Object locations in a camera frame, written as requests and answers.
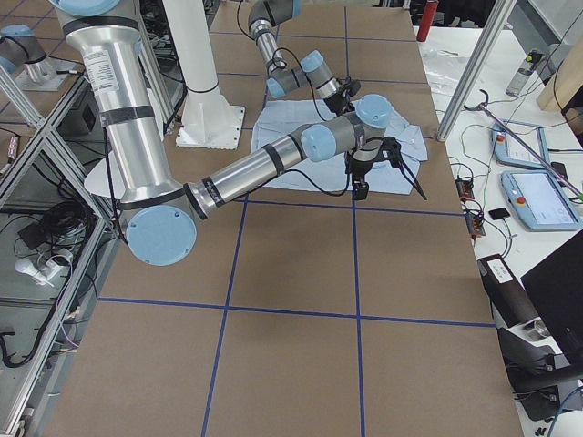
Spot black monitor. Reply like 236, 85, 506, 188
521, 232, 582, 363

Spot blue teach pendant near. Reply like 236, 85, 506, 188
500, 170, 582, 231

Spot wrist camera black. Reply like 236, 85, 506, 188
382, 137, 404, 169
342, 77, 361, 97

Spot aluminium frame post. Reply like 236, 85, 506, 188
436, 0, 517, 142

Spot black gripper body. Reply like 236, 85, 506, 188
345, 157, 378, 181
323, 91, 353, 114

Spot clear plastic bag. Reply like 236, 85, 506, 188
419, 44, 469, 118

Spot light blue button-up shirt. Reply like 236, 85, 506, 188
251, 100, 428, 195

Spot metal reacher grabber tool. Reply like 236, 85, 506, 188
463, 89, 583, 201

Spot white central pedestal column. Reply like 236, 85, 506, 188
165, 1, 245, 150

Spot clear water bottle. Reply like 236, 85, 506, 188
506, 48, 545, 97

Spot red cylinder bottle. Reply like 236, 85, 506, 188
416, 0, 439, 42

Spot black cylinder device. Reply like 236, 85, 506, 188
477, 254, 538, 327

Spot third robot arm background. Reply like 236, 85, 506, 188
1, 25, 46, 73

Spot blue teach pendant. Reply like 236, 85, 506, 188
500, 170, 582, 231
490, 125, 562, 168

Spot blue teach pendant far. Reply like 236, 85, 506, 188
490, 125, 562, 168

